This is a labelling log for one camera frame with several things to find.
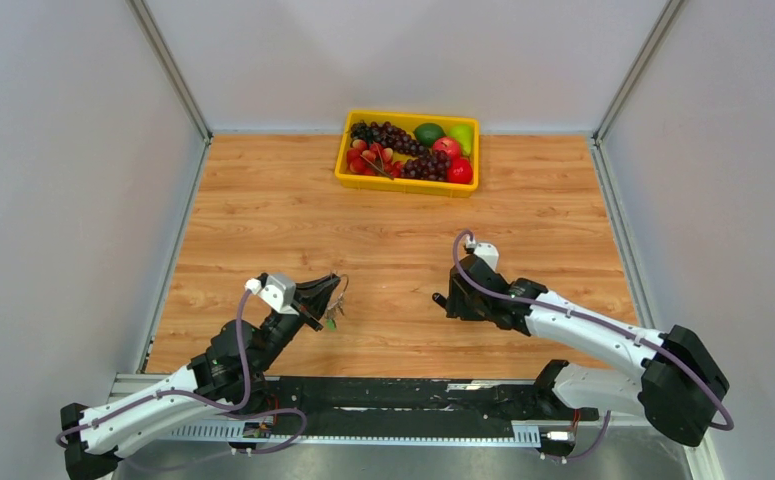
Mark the red apple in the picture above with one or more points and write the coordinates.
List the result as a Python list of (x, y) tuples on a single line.
[(447, 147)]

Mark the yellow fruit tray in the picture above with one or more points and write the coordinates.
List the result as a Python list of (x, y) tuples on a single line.
[(409, 122)]

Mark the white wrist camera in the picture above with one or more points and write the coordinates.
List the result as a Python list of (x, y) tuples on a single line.
[(276, 290), (485, 251)]

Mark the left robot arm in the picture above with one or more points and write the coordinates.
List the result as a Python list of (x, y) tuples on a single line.
[(227, 380)]

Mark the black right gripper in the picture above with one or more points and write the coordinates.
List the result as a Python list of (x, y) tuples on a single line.
[(455, 306)]

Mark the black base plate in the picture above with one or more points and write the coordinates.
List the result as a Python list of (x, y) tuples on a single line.
[(396, 406)]

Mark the red tomato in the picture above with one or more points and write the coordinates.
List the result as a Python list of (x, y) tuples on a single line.
[(460, 171)]

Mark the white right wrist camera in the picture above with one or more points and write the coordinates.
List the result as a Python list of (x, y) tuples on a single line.
[(485, 251)]

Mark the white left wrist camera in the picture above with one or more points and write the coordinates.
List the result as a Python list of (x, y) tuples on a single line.
[(276, 290)]

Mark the black key tag with key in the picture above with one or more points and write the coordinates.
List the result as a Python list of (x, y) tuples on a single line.
[(440, 300)]

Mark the green pear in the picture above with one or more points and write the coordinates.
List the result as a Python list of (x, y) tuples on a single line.
[(463, 134)]

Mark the red strawberries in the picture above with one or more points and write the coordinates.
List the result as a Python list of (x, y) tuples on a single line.
[(374, 159)]

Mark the dark grape bunch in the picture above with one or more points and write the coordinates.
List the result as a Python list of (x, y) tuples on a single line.
[(420, 163)]

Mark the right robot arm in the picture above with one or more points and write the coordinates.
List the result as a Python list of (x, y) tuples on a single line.
[(670, 379)]

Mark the large silver keyring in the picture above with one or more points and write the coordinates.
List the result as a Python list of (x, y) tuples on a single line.
[(335, 307)]

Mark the green avocado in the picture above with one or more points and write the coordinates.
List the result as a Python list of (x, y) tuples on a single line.
[(428, 133)]

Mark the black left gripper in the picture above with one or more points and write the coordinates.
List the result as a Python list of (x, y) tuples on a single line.
[(313, 298)]

